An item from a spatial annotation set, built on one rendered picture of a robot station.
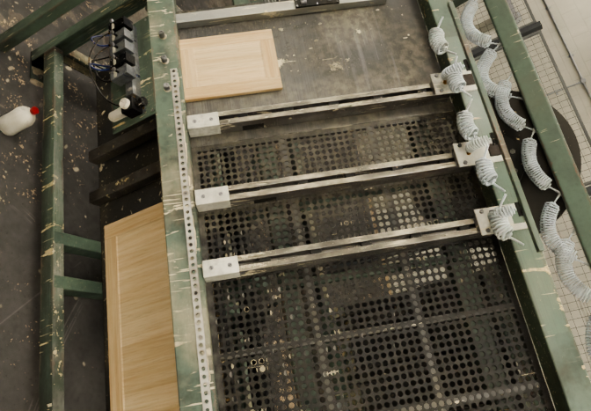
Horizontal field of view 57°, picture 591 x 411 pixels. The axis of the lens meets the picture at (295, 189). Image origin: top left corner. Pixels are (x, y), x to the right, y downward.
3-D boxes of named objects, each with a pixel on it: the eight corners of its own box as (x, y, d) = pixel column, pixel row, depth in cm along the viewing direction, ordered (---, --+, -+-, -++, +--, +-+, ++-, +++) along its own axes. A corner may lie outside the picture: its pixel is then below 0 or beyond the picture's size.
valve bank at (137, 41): (83, 23, 234) (125, -4, 225) (109, 39, 246) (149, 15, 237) (85, 121, 215) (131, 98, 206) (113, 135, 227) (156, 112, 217)
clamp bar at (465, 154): (196, 193, 209) (186, 165, 187) (490, 150, 220) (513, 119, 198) (199, 216, 205) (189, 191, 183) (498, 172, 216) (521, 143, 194)
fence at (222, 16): (177, 20, 243) (175, 14, 239) (383, -4, 251) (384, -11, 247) (178, 29, 241) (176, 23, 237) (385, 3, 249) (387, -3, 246)
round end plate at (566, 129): (389, 122, 290) (543, 60, 259) (392, 127, 295) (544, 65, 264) (428, 266, 259) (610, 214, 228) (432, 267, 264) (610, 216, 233)
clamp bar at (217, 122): (188, 121, 222) (178, 87, 200) (466, 83, 232) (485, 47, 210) (191, 142, 218) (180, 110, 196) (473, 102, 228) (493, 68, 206)
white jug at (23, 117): (-4, 113, 249) (25, 96, 241) (16, 121, 257) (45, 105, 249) (-4, 132, 245) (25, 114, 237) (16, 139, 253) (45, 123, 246)
